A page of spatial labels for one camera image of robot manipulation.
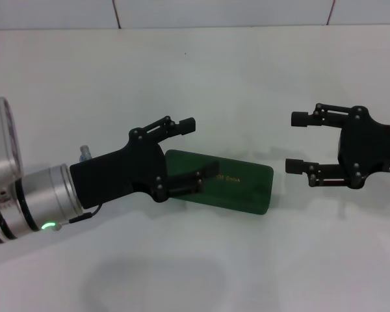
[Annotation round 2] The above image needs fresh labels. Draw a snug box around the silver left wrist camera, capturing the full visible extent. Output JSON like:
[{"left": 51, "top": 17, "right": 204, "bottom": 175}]
[{"left": 0, "top": 96, "right": 23, "bottom": 198}]

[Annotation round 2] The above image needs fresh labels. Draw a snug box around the green glasses case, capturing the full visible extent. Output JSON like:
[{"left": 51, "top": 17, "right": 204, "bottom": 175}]
[{"left": 164, "top": 149, "right": 274, "bottom": 215}]

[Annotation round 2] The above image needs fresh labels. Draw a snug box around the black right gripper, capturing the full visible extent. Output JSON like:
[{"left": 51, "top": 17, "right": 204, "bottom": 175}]
[{"left": 285, "top": 103, "right": 390, "bottom": 190}]

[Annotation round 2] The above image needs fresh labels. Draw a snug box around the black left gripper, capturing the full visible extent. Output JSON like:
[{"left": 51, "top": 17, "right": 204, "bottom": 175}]
[{"left": 69, "top": 116, "right": 221, "bottom": 211}]

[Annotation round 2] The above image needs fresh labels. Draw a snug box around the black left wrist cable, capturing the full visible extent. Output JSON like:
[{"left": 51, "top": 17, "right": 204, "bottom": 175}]
[{"left": 53, "top": 203, "right": 101, "bottom": 231}]

